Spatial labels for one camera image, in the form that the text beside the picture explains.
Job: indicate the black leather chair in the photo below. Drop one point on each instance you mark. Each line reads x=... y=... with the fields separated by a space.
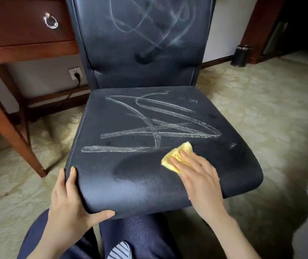
x=143 y=180

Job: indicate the black waste bin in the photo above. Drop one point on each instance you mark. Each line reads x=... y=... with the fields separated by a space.
x=240 y=57

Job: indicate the silver drawer knob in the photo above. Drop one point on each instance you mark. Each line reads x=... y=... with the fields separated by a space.
x=47 y=16

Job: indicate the yellow cleaning cloth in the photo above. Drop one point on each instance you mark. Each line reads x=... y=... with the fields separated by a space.
x=174 y=157

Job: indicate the person's right forearm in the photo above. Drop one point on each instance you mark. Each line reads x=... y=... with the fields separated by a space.
x=232 y=240

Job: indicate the person's left forearm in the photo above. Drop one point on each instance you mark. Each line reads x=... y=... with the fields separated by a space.
x=51 y=250

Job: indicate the person's right hand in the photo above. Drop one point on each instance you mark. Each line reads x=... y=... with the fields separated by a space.
x=204 y=188

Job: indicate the small white power socket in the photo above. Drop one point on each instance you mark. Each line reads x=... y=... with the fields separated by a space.
x=72 y=71

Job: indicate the person's left hand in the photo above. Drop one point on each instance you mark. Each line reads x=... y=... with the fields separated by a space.
x=67 y=218

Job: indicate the red-brown wooden table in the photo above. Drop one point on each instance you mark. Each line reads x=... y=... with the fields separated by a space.
x=13 y=24

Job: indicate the navy dress with white trim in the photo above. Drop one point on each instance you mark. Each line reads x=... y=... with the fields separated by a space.
x=143 y=234

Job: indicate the blue striped white apron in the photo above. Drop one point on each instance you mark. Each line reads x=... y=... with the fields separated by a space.
x=120 y=252

